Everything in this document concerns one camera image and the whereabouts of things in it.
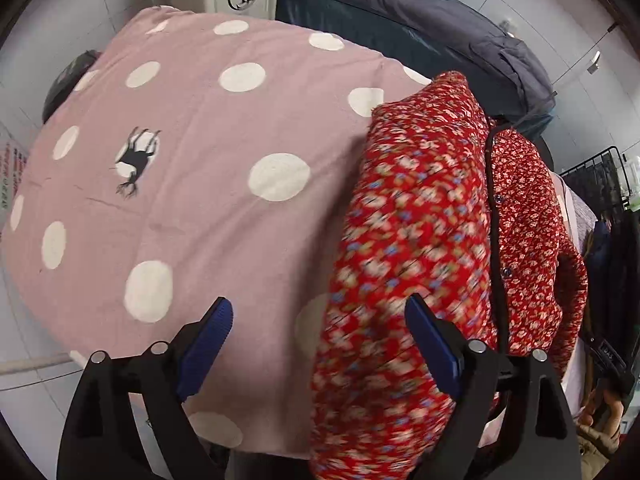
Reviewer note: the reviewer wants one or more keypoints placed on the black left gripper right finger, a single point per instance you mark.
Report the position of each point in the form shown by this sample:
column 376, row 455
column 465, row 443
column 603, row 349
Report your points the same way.
column 510, row 419

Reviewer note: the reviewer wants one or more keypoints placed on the beige right sleeve forearm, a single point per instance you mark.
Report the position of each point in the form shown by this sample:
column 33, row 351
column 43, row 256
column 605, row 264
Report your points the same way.
column 595, row 449

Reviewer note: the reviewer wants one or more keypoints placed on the black clothes rack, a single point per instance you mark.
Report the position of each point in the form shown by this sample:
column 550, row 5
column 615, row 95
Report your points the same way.
column 602, row 183

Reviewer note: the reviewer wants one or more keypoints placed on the black round stool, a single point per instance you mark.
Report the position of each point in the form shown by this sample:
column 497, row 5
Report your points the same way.
column 66, row 81

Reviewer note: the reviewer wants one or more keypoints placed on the red floral quilted jacket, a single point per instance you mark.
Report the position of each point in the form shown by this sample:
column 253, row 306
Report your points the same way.
column 439, row 193

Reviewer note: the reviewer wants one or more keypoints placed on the pink polka dot sheet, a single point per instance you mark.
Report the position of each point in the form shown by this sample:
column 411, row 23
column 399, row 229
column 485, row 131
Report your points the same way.
column 203, row 156

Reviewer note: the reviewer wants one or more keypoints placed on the person's right hand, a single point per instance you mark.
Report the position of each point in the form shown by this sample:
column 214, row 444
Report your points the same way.
column 603, row 399

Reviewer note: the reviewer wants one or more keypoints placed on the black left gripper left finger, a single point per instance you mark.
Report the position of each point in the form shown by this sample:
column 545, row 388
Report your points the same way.
column 100, row 439

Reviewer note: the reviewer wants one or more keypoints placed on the dark hanging clothes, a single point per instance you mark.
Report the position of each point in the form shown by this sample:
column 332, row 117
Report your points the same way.
column 610, row 329

